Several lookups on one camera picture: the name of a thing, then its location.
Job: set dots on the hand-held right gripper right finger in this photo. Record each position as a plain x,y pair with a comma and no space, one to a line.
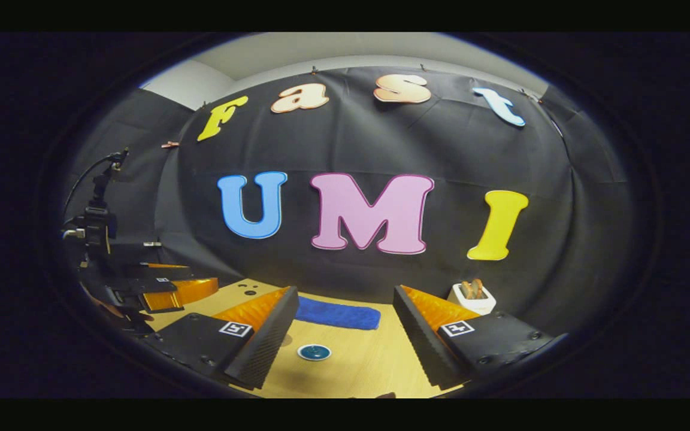
420,341

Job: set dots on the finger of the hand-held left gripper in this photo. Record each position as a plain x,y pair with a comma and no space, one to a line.
153,272
183,293

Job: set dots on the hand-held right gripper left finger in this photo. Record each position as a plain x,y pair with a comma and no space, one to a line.
273,341

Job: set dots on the teal teacup lid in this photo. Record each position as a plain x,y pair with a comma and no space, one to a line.
314,352

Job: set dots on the toasted bread slice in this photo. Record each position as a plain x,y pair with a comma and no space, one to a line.
477,288
467,290

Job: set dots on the white toaster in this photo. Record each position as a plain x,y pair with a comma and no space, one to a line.
486,305

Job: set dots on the blue towel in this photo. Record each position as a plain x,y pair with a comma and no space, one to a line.
345,314

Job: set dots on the black backdrop cloth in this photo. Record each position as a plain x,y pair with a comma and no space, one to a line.
345,143

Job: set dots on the black camera stand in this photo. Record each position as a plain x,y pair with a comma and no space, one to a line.
98,224

